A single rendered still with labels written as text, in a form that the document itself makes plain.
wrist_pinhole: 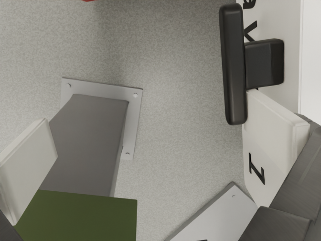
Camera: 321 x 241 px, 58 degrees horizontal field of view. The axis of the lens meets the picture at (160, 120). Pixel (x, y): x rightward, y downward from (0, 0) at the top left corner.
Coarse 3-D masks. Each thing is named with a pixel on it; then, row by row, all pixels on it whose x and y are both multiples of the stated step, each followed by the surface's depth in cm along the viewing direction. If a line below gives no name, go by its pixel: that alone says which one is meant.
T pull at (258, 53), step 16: (224, 16) 16; (240, 16) 16; (224, 32) 17; (240, 32) 17; (224, 48) 17; (240, 48) 17; (256, 48) 17; (272, 48) 17; (224, 64) 18; (240, 64) 17; (256, 64) 17; (272, 64) 17; (224, 80) 18; (240, 80) 18; (256, 80) 18; (272, 80) 18; (224, 96) 19; (240, 96) 18; (240, 112) 18
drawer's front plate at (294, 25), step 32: (256, 0) 20; (288, 0) 16; (320, 0) 15; (256, 32) 21; (288, 32) 17; (320, 32) 15; (288, 64) 17; (320, 64) 16; (288, 96) 18; (320, 96) 16; (256, 160) 26; (256, 192) 27
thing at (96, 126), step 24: (72, 96) 105; (96, 96) 109; (120, 96) 109; (72, 120) 81; (96, 120) 84; (120, 120) 88; (72, 144) 67; (96, 144) 69; (120, 144) 80; (72, 168) 57; (96, 168) 59; (72, 192) 50; (96, 192) 51
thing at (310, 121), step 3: (297, 114) 15; (300, 114) 15; (300, 117) 15; (303, 117) 15; (306, 117) 15; (306, 120) 15; (309, 120) 14; (312, 120) 14; (309, 123) 14; (312, 123) 14; (315, 123) 14; (312, 126) 14; (315, 126) 14; (318, 126) 14; (312, 129) 14
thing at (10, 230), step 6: (0, 210) 10; (0, 216) 10; (0, 222) 9; (6, 222) 9; (0, 228) 9; (6, 228) 9; (12, 228) 9; (0, 234) 9; (6, 234) 9; (12, 234) 9; (18, 234) 9; (0, 240) 8; (6, 240) 8; (12, 240) 8; (18, 240) 8
